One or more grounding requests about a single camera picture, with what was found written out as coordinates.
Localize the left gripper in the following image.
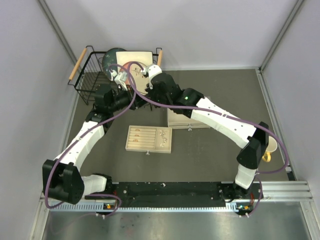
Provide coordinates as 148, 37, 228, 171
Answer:
108, 84, 152, 113

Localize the beige jewelry box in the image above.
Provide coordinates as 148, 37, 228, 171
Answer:
167, 108, 210, 130

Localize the beige ring tray drawer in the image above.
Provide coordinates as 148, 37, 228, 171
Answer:
125, 125, 173, 154

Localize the silver chain necklace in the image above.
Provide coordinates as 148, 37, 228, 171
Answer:
158, 129, 169, 147

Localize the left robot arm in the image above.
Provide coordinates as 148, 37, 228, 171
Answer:
42, 84, 145, 209

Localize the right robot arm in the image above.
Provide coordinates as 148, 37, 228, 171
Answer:
146, 72, 269, 199

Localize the pink and cream round plate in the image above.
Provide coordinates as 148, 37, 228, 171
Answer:
117, 60, 149, 95

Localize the cream square plate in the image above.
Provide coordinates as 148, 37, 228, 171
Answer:
116, 51, 153, 66

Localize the dark green round plate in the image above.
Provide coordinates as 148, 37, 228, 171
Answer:
101, 47, 126, 80

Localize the yellow mug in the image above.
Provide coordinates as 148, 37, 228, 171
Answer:
262, 136, 278, 163

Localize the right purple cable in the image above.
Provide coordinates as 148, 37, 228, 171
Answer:
121, 60, 290, 218

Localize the purple cable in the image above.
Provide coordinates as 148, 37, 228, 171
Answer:
42, 63, 137, 218
121, 60, 290, 218

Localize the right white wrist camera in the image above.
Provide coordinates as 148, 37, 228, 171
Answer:
140, 64, 162, 81

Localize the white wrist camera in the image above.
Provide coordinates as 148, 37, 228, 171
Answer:
140, 64, 162, 81
110, 70, 128, 88

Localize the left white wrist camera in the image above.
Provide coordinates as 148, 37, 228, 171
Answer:
110, 70, 128, 88

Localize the black wire dish rack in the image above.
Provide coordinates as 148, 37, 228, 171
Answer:
68, 45, 163, 105

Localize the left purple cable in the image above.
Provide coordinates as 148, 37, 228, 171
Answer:
42, 63, 137, 218

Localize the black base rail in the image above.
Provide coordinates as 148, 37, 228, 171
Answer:
84, 181, 263, 208

